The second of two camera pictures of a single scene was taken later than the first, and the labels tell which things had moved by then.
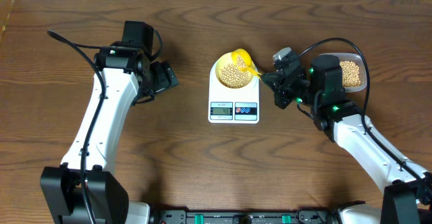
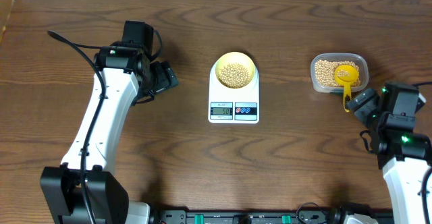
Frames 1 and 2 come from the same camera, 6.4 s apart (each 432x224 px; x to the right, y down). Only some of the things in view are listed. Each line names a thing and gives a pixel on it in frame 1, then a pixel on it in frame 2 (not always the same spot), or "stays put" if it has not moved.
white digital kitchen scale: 227,105 stays put
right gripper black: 277,82 to 362,110
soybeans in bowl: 233,77 stays put
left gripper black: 166,78 stays put
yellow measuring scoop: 247,60 to 346,74
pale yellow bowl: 229,73 stays put
